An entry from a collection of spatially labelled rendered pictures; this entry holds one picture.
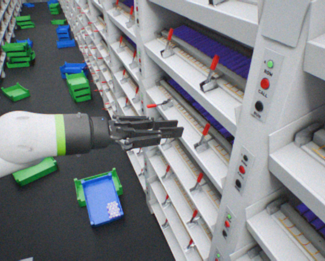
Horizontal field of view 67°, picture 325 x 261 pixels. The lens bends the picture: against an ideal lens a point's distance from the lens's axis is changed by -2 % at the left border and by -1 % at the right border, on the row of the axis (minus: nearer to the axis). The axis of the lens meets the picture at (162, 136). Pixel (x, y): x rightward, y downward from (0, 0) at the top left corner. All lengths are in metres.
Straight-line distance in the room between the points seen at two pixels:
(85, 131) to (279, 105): 0.38
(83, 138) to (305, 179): 0.42
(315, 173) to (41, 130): 0.50
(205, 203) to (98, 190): 1.03
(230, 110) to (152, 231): 1.18
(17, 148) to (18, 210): 1.44
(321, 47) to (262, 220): 0.39
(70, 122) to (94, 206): 1.22
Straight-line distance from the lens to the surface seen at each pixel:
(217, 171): 0.71
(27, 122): 0.55
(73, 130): 0.55
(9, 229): 1.90
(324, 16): 0.40
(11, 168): 0.69
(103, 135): 0.57
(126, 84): 1.61
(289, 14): 0.41
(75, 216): 1.78
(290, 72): 0.42
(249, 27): 0.48
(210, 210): 0.87
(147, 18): 1.01
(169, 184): 1.19
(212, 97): 0.63
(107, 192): 1.76
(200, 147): 0.75
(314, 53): 0.40
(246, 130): 0.52
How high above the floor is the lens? 1.39
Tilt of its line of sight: 37 degrees down
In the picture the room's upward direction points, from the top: straight up
